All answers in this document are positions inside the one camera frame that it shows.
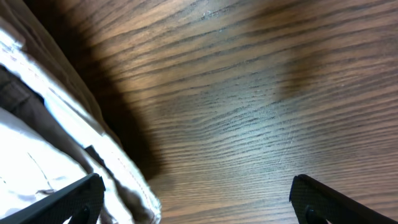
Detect beige shorts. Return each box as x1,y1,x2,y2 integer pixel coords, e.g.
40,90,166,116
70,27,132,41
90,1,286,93
1,0,161,223

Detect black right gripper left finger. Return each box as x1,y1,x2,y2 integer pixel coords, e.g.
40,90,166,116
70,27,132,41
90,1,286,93
1,174,105,224

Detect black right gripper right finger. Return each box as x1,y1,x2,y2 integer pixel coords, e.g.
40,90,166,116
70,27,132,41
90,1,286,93
289,174,397,224

